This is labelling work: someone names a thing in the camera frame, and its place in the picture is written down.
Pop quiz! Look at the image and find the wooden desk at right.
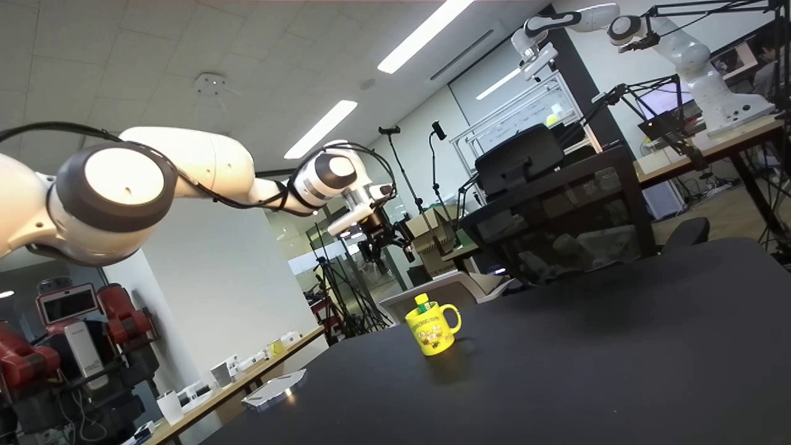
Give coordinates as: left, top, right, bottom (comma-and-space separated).
634, 117, 788, 241

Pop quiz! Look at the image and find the green yellow glue stick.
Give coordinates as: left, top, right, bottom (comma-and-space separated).
416, 294, 430, 315

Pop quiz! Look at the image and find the black office chair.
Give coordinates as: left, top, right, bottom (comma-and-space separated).
476, 124, 564, 199

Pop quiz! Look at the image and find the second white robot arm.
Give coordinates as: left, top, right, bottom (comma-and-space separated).
513, 3, 777, 137

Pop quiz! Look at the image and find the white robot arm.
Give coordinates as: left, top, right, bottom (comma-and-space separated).
0, 122, 397, 268

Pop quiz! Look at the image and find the red black robot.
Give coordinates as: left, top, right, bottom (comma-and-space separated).
0, 284, 158, 445

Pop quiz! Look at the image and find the white paper tray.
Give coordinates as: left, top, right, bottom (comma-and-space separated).
242, 368, 306, 408

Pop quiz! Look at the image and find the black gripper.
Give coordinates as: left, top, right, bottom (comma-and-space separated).
358, 205, 412, 255

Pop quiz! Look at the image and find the wooden side table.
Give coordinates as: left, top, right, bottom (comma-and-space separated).
143, 328, 324, 445

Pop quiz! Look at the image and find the black shelf rack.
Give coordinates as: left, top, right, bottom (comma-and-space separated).
461, 149, 655, 284

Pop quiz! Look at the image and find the yellow cup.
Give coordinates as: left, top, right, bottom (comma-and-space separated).
405, 302, 463, 357

